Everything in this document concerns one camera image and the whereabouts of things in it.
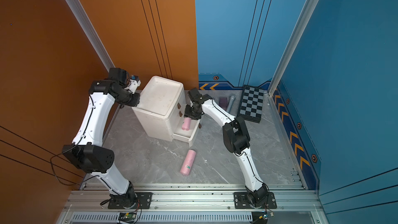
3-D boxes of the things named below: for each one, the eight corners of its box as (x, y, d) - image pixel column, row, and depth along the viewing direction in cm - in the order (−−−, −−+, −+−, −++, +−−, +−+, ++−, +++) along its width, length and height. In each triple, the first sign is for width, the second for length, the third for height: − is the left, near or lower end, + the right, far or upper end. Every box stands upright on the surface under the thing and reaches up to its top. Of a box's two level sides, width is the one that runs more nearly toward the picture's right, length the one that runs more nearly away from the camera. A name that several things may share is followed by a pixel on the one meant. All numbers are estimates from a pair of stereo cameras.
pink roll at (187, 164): (180, 173, 83) (179, 171, 80) (189, 150, 92) (189, 148, 89) (188, 176, 83) (187, 174, 80) (196, 153, 91) (196, 150, 88)
